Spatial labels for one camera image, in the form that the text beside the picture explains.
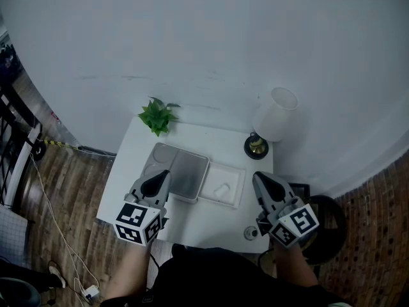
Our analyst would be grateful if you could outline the white table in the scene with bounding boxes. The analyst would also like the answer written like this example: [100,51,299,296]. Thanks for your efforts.
[96,116,275,256]

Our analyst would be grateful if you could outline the clear plastic bottle red label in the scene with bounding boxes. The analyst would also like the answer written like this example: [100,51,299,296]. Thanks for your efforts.
[49,109,81,146]

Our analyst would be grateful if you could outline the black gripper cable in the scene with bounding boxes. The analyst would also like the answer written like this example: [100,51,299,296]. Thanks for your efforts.
[257,248,276,269]

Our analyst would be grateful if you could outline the small white cylinder object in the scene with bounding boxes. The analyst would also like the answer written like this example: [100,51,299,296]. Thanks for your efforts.
[213,182,231,198]

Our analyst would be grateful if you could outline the grey divided tray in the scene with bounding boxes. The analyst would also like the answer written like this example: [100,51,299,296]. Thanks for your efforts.
[140,141,211,205]

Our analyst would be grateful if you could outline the grey round cable grommet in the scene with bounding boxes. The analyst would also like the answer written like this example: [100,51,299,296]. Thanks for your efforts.
[243,225,259,241]

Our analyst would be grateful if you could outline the black round wheel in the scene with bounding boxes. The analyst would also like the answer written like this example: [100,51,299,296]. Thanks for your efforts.
[31,142,47,161]

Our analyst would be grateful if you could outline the white gridded board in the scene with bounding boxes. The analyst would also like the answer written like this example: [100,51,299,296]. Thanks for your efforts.
[0,205,29,269]

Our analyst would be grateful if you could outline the black and white headset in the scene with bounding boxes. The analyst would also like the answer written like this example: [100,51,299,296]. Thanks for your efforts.
[0,276,43,307]

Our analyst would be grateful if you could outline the white shade table lamp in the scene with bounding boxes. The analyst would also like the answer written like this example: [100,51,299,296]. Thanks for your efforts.
[243,87,300,161]

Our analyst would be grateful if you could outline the white floor cable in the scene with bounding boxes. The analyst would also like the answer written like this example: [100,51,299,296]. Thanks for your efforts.
[28,153,100,307]

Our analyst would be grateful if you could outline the white power adapter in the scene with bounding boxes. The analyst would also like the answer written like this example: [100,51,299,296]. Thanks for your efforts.
[83,285,100,301]

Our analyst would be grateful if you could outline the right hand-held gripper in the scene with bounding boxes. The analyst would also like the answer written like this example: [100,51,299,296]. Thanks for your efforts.
[252,171,321,249]

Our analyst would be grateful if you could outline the white rectangular tray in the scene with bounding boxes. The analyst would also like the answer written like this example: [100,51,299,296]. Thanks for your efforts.
[197,161,247,209]

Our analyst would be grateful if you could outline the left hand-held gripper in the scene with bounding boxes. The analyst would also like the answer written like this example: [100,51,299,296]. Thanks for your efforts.
[114,169,173,248]

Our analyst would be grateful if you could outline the black round chair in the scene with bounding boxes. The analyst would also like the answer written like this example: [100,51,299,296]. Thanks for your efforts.
[287,182,348,267]

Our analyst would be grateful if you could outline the person's black clothing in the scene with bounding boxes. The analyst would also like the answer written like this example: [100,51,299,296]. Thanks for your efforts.
[98,243,352,307]

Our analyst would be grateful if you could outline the yellow black striped cable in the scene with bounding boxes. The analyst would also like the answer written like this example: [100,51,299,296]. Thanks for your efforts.
[43,139,79,150]

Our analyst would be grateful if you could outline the thin grey cable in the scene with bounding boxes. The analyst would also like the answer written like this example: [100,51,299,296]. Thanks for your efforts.
[76,145,118,157]

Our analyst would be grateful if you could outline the green potted plant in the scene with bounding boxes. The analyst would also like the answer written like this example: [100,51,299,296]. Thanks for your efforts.
[137,97,181,138]

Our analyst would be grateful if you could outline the person's right forearm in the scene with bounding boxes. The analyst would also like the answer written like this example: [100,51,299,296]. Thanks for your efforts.
[273,243,320,289]

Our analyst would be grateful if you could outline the black metal railing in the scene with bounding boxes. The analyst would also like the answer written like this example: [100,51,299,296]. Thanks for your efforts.
[0,84,44,208]

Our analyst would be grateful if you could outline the person's left forearm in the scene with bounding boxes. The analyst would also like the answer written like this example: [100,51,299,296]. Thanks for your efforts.
[102,243,153,304]

